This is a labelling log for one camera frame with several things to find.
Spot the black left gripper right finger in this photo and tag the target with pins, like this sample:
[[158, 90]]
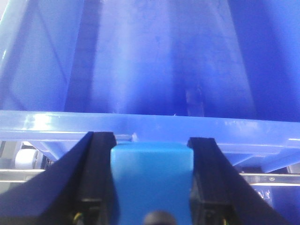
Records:
[[220, 195]]

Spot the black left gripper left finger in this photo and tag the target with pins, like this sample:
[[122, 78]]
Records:
[[79, 184]]

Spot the blue cube block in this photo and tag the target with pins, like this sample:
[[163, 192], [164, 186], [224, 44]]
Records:
[[151, 176]]

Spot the blue bin lower shelf right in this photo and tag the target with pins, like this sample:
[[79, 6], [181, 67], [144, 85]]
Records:
[[284, 199]]

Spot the blue plastic bin front left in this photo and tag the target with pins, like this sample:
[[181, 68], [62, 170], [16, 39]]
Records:
[[155, 70]]

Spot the white roller conveyor rail left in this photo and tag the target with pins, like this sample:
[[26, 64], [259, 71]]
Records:
[[26, 159]]

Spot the steel shelf front rail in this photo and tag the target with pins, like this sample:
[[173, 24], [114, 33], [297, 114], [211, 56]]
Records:
[[253, 179]]

